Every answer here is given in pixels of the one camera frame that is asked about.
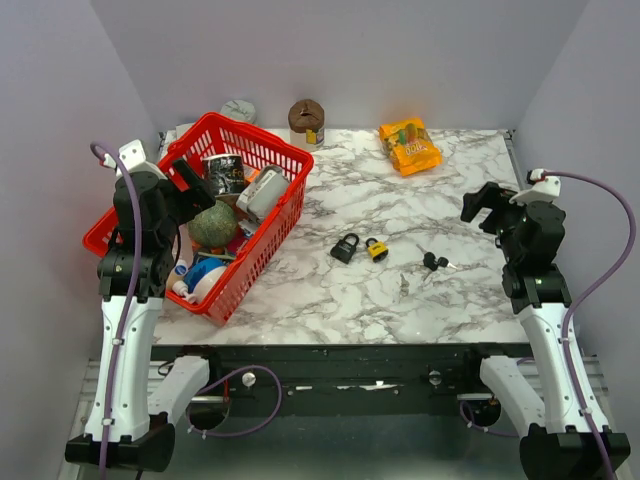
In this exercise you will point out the yellow padlock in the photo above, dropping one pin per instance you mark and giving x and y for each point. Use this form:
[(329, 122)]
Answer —
[(377, 250)]

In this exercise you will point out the orange candy bag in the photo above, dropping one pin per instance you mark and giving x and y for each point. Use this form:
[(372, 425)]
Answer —
[(409, 147)]

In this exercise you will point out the black-headed key bunch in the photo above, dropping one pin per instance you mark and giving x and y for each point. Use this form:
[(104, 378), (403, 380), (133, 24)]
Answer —
[(432, 263)]

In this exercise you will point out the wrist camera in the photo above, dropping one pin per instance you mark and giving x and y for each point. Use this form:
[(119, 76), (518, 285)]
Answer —
[(543, 187), (134, 158)]

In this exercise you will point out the black padlock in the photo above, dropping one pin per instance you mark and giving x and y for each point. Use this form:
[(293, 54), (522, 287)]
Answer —
[(345, 248)]

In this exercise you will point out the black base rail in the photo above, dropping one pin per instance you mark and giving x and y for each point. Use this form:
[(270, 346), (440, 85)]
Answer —
[(349, 380)]

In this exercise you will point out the green round melon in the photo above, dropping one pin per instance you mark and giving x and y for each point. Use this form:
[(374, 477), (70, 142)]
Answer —
[(214, 227)]

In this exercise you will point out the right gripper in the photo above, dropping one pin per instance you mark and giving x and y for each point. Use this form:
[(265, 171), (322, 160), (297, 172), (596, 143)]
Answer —
[(492, 196)]

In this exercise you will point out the black printed can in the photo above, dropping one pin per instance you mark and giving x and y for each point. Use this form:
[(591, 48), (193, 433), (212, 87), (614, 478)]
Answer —
[(224, 173)]

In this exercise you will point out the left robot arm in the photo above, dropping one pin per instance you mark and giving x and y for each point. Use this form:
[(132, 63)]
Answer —
[(131, 427)]

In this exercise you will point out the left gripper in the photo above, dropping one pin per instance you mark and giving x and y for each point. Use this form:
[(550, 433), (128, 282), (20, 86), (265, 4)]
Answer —
[(193, 200)]

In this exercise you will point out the grey white box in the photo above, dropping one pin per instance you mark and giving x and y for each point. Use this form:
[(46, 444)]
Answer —
[(260, 197)]

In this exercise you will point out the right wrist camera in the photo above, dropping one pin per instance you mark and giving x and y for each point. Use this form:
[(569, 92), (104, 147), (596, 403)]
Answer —
[(543, 187)]

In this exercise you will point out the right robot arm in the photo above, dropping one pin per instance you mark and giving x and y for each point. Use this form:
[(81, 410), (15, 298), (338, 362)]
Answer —
[(563, 432)]

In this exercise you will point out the red plastic basket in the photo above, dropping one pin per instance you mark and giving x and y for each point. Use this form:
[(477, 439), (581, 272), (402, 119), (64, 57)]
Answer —
[(113, 237)]

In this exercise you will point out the brown-lidded jar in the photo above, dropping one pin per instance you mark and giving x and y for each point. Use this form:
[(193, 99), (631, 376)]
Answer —
[(306, 119)]

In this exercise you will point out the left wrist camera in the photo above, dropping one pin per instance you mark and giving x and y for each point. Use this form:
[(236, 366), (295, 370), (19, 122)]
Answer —
[(134, 158)]

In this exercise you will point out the blue white bottle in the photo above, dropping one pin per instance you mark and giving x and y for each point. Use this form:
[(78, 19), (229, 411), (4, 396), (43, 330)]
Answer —
[(194, 284)]

